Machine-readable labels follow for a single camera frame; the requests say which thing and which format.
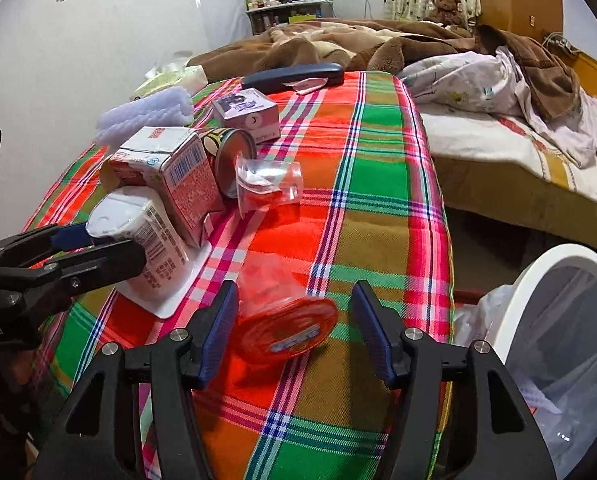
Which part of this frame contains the white trash bin with bag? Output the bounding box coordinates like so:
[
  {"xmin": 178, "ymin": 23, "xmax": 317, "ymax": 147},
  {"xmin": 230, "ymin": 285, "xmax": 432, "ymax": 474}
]
[{"xmin": 453, "ymin": 266, "xmax": 597, "ymax": 480}]

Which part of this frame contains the colourful plaid tablecloth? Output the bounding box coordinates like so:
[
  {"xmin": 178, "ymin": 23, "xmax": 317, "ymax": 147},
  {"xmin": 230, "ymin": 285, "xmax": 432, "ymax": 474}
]
[{"xmin": 23, "ymin": 71, "xmax": 454, "ymax": 480}]

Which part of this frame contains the clear cup with orange lid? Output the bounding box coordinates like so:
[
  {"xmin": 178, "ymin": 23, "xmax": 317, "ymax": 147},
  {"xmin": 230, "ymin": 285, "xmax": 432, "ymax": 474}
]
[{"xmin": 231, "ymin": 255, "xmax": 340, "ymax": 361}]

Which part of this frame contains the brown fleece blanket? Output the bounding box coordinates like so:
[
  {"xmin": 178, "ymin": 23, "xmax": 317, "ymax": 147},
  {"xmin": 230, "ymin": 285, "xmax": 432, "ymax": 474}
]
[{"xmin": 186, "ymin": 17, "xmax": 582, "ymax": 121}]

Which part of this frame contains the crumpled white tissue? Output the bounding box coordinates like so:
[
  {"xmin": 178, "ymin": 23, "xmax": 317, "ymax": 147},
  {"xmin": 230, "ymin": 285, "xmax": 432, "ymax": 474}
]
[{"xmin": 283, "ymin": 77, "xmax": 329, "ymax": 96}]

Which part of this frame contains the yellow patterned tissue pack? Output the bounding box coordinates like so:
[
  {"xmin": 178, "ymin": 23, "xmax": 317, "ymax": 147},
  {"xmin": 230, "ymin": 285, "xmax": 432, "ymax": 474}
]
[{"xmin": 131, "ymin": 51, "xmax": 208, "ymax": 101}]

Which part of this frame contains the brown teddy bear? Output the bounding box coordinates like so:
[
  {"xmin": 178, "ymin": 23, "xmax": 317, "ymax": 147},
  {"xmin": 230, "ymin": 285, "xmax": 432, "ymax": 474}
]
[{"xmin": 423, "ymin": 0, "xmax": 472, "ymax": 28}]

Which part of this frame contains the cartoon print can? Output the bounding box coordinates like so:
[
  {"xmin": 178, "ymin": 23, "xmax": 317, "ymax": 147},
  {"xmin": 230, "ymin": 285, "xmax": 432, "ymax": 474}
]
[{"xmin": 198, "ymin": 127, "xmax": 258, "ymax": 200}]

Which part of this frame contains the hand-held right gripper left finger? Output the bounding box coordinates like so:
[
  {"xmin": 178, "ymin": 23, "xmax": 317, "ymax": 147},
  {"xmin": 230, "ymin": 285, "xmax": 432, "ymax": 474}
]
[{"xmin": 31, "ymin": 280, "xmax": 240, "ymax": 480}]

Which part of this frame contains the small purple box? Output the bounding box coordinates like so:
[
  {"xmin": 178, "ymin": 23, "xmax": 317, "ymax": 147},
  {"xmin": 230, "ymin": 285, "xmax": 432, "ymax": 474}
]
[{"xmin": 211, "ymin": 88, "xmax": 280, "ymax": 145}]

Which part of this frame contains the red and white milk carton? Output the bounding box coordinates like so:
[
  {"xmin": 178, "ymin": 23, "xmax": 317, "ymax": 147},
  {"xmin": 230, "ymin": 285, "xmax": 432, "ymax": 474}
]
[{"xmin": 100, "ymin": 126, "xmax": 226, "ymax": 249}]

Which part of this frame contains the power strip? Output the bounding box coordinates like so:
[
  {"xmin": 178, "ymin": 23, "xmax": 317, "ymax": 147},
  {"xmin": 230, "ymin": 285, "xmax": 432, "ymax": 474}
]
[{"xmin": 543, "ymin": 32, "xmax": 579, "ymax": 53}]

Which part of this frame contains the white yogurt cup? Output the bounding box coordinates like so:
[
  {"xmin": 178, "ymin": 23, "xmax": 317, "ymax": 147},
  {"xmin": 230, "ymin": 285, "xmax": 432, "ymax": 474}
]
[{"xmin": 86, "ymin": 187, "xmax": 214, "ymax": 320}]

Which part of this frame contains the white floral quilt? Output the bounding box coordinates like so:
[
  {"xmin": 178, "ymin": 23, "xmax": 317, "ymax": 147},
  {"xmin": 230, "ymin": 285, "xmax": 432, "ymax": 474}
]
[{"xmin": 399, "ymin": 46, "xmax": 597, "ymax": 171}]

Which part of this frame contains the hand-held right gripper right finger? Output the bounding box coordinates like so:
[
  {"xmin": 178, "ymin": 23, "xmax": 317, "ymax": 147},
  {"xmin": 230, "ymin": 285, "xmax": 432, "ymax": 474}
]
[{"xmin": 351, "ymin": 280, "xmax": 559, "ymax": 480}]

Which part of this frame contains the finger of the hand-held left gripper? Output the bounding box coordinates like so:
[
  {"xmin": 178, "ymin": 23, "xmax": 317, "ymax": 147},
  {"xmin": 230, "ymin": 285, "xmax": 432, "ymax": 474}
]
[
  {"xmin": 0, "ymin": 239, "xmax": 147, "ymax": 322},
  {"xmin": 0, "ymin": 222, "xmax": 102, "ymax": 272}
]

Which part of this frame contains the white shelf unit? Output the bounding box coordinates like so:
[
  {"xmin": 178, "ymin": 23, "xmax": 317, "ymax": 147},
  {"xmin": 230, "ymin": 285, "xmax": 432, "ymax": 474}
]
[{"xmin": 245, "ymin": 0, "xmax": 329, "ymax": 36}]

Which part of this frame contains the dark blue glasses case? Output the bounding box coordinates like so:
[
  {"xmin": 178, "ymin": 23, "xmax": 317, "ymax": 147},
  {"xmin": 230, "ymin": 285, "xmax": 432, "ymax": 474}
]
[{"xmin": 241, "ymin": 62, "xmax": 344, "ymax": 95}]

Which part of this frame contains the clear plastic cup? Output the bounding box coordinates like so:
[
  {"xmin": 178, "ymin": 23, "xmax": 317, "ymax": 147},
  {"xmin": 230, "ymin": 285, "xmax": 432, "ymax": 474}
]
[{"xmin": 235, "ymin": 156, "xmax": 304, "ymax": 218}]

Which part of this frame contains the yellow printed bed sheet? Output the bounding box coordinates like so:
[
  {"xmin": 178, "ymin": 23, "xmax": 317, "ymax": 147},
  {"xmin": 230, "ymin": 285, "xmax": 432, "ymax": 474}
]
[{"xmin": 419, "ymin": 110, "xmax": 597, "ymax": 251}]

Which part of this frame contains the white foam net sleeve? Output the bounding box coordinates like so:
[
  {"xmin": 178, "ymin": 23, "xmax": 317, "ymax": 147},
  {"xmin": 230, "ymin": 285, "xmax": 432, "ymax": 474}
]
[{"xmin": 94, "ymin": 86, "xmax": 195, "ymax": 147}]

